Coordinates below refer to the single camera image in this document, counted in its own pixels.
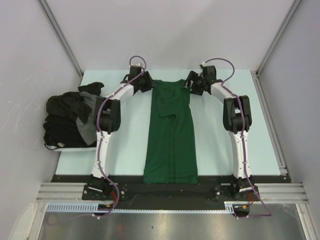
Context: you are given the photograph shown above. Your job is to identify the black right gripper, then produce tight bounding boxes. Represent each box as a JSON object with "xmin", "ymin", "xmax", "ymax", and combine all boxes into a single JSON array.
[{"xmin": 181, "ymin": 71, "xmax": 207, "ymax": 96}]

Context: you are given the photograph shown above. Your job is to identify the green t shirt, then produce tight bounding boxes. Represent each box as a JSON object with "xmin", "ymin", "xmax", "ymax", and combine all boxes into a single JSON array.
[{"xmin": 143, "ymin": 79, "xmax": 198, "ymax": 184}]

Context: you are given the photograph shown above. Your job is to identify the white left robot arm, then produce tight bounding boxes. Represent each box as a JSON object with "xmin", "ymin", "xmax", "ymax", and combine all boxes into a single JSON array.
[{"xmin": 87, "ymin": 65, "xmax": 156, "ymax": 200}]

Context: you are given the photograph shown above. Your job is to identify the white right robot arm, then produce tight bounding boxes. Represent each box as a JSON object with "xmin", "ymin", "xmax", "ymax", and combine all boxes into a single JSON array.
[{"xmin": 184, "ymin": 61, "xmax": 258, "ymax": 201}]

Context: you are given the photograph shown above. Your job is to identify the grey t shirt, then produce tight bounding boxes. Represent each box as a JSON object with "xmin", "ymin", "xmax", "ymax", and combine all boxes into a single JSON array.
[{"xmin": 76, "ymin": 91, "xmax": 98, "ymax": 146}]

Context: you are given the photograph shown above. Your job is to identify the black t shirt pile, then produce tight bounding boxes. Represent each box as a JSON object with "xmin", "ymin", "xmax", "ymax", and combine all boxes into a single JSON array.
[{"xmin": 42, "ymin": 81, "xmax": 105, "ymax": 151}]

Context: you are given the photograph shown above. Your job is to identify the white plastic bin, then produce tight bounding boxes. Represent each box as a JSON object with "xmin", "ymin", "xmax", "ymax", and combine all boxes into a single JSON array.
[{"xmin": 48, "ymin": 91, "xmax": 113, "ymax": 153}]

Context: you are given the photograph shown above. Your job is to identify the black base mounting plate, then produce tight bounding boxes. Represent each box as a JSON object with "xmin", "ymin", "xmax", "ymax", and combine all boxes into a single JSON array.
[{"xmin": 51, "ymin": 175, "xmax": 291, "ymax": 209}]

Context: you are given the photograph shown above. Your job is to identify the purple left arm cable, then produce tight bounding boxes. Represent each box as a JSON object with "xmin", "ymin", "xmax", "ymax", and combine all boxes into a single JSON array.
[{"xmin": 94, "ymin": 55, "xmax": 148, "ymax": 221}]

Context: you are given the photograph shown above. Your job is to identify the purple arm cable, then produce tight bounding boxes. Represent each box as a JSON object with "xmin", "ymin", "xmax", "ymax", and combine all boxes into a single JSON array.
[
  {"xmin": 201, "ymin": 57, "xmax": 273, "ymax": 218},
  {"xmin": 94, "ymin": 55, "xmax": 148, "ymax": 221}
]

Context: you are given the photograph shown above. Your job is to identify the left aluminium frame post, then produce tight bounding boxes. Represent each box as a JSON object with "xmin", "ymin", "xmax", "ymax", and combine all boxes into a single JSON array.
[{"xmin": 37, "ymin": 0, "xmax": 84, "ymax": 79}]

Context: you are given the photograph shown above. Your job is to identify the aluminium frame post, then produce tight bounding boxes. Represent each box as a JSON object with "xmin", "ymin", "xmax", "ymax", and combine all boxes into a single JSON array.
[
  {"xmin": 37, "ymin": 0, "xmax": 84, "ymax": 79},
  {"xmin": 255, "ymin": 0, "xmax": 304, "ymax": 77}
]

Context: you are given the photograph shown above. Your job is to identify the right aluminium frame post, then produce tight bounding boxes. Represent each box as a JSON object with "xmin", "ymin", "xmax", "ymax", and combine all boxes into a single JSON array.
[{"xmin": 255, "ymin": 0, "xmax": 304, "ymax": 77}]

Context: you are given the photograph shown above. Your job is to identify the aluminium front rail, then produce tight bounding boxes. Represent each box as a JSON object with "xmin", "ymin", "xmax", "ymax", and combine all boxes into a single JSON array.
[{"xmin": 37, "ymin": 182, "xmax": 309, "ymax": 204}]

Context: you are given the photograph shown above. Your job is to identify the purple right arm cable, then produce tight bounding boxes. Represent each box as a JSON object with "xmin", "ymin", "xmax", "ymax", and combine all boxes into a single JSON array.
[{"xmin": 201, "ymin": 57, "xmax": 273, "ymax": 218}]

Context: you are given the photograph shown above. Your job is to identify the white slotted cable duct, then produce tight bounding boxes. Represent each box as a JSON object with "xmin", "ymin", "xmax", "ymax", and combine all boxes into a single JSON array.
[{"xmin": 46, "ymin": 202, "xmax": 234, "ymax": 214}]

